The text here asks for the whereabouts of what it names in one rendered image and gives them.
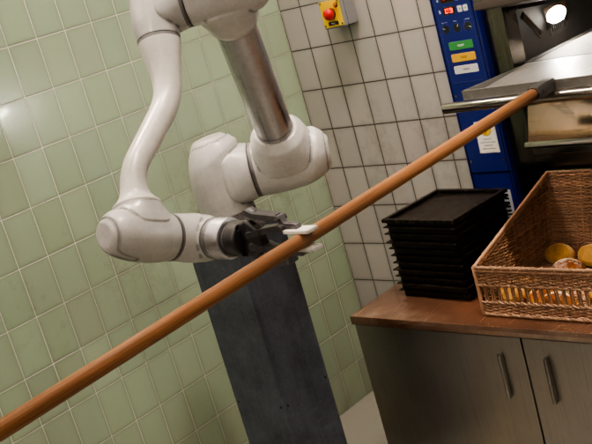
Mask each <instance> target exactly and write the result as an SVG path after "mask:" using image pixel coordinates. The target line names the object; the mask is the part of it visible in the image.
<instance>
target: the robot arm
mask: <svg viewBox="0 0 592 444"><path fill-rule="evenodd" d="M268 1H269V0H129V14H130V20H131V25H132V30H133V33H134V35H135V38H136V41H137V46H138V49H139V52H140V54H141V56H142V58H143V60H144V64H145V67H146V69H147V71H148V74H149V76H150V79H151V82H152V90H153V95H152V103H151V105H150V107H149V110H148V112H147V114H146V116H145V118H144V120H143V122H142V124H141V126H140V128H139V130H138V132H137V134H136V136H135V138H134V140H133V142H132V144H131V146H130V148H129V150H128V152H127V154H126V156H125V159H124V161H123V163H122V170H121V175H120V195H119V199H118V201H117V203H116V204H115V205H114V206H113V208H112V209H113V210H111V211H109V212H108V213H106V214H105V215H104V216H103V217H102V218H101V219H100V221H99V223H98V225H97V229H96V238H97V241H98V243H99V245H100V247H101V249H102V250H103V251H104V252H105V253H106V254H108V255H110V256H112V257H114V258H116V259H119V260H123V261H127V262H133V263H160V262H181V263H203V262H209V261H212V260H221V259H223V260H232V259H234V258H236V257H238V256H251V257H253V258H255V259H257V258H259V257H261V256H262V255H263V253H265V252H269V251H271V250H272V249H273V248H275V247H277V246H278V245H280V244H281V243H276V242H274V241H273V240H268V238H267V233H275V232H279V231H280V232H281V231H283V230H284V231H283V234H310V233H311V232H313V231H315V230H316V229H318V225H313V226H302V225H301V223H300V222H299V221H289V220H287V219H286V214H285V213H284V212H281V211H264V210H258V209H256V207H255V202H254V200H256V199H257V198H259V197H261V196H267V195H274V194H278V193H282V192H286V191H289V190H293V189H298V188H301V187H304V186H307V185H308V184H310V183H313V182H315V181H317V180H319V179H320V178H321V177H323V176H324V175H325V174H326V173H327V172H328V171H329V169H330V168H331V166H332V161H331V156H330V151H329V142H328V138H327V136H326V135H325V134H324V133H323V132H322V131H321V130H320V129H317V128H316V127H313V126H308V127H307V126H306V125H305V124H304V123H303V122H302V121H301V120H300V119H299V118H298V117H296V116H294V115H289V113H288V110H287V107H286V104H285V101H284V98H283V96H282V93H281V91H280V88H279V86H278V82H277V79H276V77H275V74H274V71H273V69H272V67H271V62H270V59H269V56H268V53H267V51H266V48H265V46H264V44H263V39H262V36H261V35H260V32H259V29H258V26H257V24H256V23H257V20H258V17H259V10H260V9H262V8H263V7H264V6H265V5H266V4H267V3H268ZM194 26H203V28H204V29H206V30H207V31H208V32H209V33H210V34H211V35H212V36H213V37H215V38H217V40H218V43H219V46H220V47H221V50H222V52H223V55H224V57H225V59H226V62H227V65H228V67H229V69H230V71H231V73H232V76H233V80H234V82H235V84H236V86H237V88H238V91H239V93H240V96H241V98H242V101H243V103H244V106H245V108H246V110H247V112H248V116H249V118H250V121H251V122H252V125H253V127H254V129H253V131H252V133H251V136H250V143H237V140H236V138H235V137H233V136H231V135H229V134H225V133H221V132H218V133H214V134H211V135H209V136H207V137H203V138H201V139H199V140H197V141H195V142H194V143H193V144H192V146H191V150H190V155H189V180H190V184H191V188H192V191H193V195H194V198H195V200H196V205H197V207H198V210H199V211H200V213H201V214H199V213H169V212H168V210H167V209H166V208H165V207H164V205H163V204H162V202H161V200H160V198H158V197H156V196H155V195H153V194H152V193H151V191H150V190H149V187H148V184H147V171H148V168H149V166H150V164H151V162H152V159H153V158H154V156H155V154H156V152H157V150H158V149H159V147H160V145H161V143H162V141H163V139H164V138H165V136H166V134H167V132H168V131H169V129H170V127H171V125H172V123H173V121H174V118H175V117H176V114H177V112H178V109H179V106H180V102H181V32H183V31H185V30H187V29H189V28H191V27H194ZM268 222H277V223H276V224H271V225H265V226H264V224H266V223H268Z"/></svg>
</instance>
